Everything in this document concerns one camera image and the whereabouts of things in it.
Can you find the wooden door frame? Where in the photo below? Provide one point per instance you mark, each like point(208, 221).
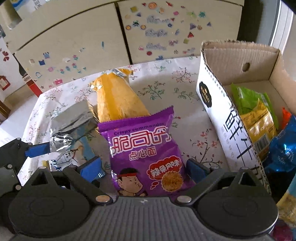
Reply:
point(4, 109)

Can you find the cream cabinet with stickers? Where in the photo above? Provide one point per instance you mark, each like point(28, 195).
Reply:
point(69, 41)

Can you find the light blue snack packet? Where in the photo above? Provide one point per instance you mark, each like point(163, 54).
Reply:
point(78, 150)

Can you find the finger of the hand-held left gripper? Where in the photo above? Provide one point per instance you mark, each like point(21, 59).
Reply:
point(37, 150)

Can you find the white box blue label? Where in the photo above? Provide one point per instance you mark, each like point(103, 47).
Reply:
point(9, 16)

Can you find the orange snack packet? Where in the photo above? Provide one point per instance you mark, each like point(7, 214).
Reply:
point(115, 99)

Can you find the silver foil snack packet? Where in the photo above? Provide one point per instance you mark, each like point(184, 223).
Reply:
point(71, 122)

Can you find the grey window frame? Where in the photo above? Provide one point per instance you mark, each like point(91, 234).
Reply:
point(272, 20)

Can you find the yellow snack packet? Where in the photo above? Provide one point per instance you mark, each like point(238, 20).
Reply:
point(259, 129)

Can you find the purple snack packet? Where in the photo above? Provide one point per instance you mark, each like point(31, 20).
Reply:
point(143, 148)

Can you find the green snack packet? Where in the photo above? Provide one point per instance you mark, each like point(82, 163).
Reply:
point(249, 99)

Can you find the shiny blue snack packet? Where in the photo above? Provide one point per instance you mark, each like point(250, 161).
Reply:
point(282, 150)

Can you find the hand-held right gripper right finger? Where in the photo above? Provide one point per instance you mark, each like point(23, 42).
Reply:
point(196, 169)

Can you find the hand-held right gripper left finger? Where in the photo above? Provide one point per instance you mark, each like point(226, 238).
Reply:
point(91, 169)

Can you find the cardboard box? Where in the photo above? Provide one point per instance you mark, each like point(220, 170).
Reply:
point(215, 102)

